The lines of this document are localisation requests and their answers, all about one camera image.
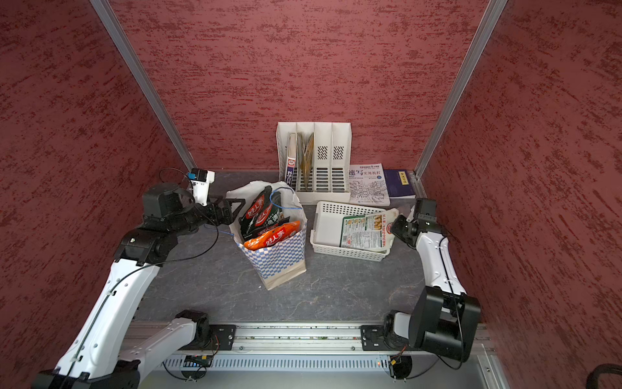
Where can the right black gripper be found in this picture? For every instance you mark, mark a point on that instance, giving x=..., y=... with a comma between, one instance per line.
x=395, y=228

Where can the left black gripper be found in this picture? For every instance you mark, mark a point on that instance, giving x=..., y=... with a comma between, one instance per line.
x=227, y=216

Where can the white green condiment packet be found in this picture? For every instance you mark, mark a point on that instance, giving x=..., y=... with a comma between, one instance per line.
x=370, y=232

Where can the orange condiment packet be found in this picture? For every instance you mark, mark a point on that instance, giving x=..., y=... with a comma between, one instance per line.
x=272, y=237

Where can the white blue checkered paper bag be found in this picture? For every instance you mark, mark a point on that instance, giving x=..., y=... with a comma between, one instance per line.
x=277, y=264

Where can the white plastic basket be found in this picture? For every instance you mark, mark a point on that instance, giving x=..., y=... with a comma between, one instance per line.
x=325, y=235

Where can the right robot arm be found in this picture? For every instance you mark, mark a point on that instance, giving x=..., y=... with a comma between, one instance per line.
x=445, y=318

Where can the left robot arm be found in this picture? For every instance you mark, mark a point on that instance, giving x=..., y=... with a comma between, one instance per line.
x=95, y=359

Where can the dark blue book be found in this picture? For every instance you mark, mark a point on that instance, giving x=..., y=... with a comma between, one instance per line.
x=398, y=183

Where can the white illustrated book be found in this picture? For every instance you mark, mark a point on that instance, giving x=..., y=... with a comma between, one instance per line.
x=368, y=185

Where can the book in organizer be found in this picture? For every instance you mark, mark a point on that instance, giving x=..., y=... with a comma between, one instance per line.
x=291, y=160

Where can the brown folder in organizer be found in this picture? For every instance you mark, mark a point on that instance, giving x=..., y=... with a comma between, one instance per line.
x=305, y=154

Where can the white file organizer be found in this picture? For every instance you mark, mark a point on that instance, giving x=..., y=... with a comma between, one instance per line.
x=332, y=155

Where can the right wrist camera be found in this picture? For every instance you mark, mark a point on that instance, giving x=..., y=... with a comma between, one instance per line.
x=425, y=210

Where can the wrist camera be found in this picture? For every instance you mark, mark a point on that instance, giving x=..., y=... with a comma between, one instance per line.
x=200, y=181
x=425, y=210

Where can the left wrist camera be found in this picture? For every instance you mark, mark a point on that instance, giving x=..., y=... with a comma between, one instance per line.
x=200, y=181

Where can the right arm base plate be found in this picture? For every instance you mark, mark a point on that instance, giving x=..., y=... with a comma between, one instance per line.
x=385, y=338

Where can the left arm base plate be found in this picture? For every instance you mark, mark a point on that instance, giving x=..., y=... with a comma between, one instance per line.
x=222, y=337

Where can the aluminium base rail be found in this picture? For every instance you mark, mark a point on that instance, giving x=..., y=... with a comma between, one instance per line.
x=296, y=338

